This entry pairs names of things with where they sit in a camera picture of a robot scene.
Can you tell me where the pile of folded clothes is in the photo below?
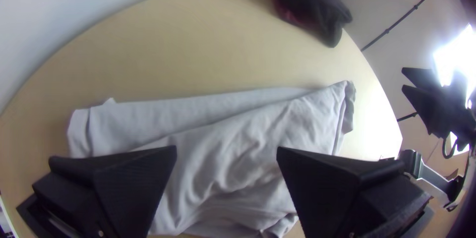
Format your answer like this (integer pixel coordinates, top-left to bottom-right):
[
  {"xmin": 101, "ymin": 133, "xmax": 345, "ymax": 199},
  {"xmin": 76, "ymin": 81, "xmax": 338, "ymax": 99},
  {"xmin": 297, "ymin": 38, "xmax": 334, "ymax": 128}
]
[{"xmin": 264, "ymin": 0, "xmax": 353, "ymax": 48}]

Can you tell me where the black stand pole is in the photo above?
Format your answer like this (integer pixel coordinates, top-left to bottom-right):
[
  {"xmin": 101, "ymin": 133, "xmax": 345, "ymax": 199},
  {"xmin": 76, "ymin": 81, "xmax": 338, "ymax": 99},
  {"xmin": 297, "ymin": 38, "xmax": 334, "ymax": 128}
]
[{"xmin": 360, "ymin": 0, "xmax": 442, "ymax": 52}]

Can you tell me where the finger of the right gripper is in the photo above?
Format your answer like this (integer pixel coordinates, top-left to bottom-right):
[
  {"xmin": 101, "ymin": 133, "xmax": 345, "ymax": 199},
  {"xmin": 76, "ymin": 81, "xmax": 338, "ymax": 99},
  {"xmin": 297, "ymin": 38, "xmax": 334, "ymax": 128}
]
[
  {"xmin": 401, "ymin": 66, "xmax": 444, "ymax": 87},
  {"xmin": 401, "ymin": 84, "xmax": 454, "ymax": 137}
]

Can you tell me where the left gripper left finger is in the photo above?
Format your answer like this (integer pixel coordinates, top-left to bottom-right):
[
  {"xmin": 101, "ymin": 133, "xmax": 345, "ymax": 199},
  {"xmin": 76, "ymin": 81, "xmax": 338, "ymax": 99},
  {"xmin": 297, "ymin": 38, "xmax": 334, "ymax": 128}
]
[{"xmin": 16, "ymin": 145, "xmax": 178, "ymax": 238}]

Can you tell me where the black cable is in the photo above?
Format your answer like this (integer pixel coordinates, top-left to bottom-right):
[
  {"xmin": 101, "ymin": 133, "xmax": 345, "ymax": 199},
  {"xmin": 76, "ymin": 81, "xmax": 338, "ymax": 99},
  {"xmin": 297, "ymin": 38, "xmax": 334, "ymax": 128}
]
[{"xmin": 441, "ymin": 133, "xmax": 459, "ymax": 160}]

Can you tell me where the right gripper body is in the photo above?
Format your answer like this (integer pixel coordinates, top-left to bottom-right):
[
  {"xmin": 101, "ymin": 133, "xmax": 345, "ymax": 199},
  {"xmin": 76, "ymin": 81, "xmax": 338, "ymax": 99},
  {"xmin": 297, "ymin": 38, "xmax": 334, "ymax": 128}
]
[{"xmin": 448, "ymin": 72, "xmax": 476, "ymax": 153}]

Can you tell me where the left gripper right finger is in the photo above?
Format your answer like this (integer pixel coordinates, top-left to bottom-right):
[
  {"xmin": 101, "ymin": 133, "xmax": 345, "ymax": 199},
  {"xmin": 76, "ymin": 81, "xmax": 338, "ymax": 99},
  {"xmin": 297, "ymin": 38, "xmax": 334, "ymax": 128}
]
[{"xmin": 276, "ymin": 146, "xmax": 433, "ymax": 238}]

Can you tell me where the grey t-shirt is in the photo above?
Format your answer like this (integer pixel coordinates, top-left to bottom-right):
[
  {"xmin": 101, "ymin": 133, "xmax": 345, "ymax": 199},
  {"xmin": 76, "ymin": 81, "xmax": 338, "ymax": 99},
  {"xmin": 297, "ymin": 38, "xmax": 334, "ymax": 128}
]
[{"xmin": 66, "ymin": 80, "xmax": 357, "ymax": 238}]

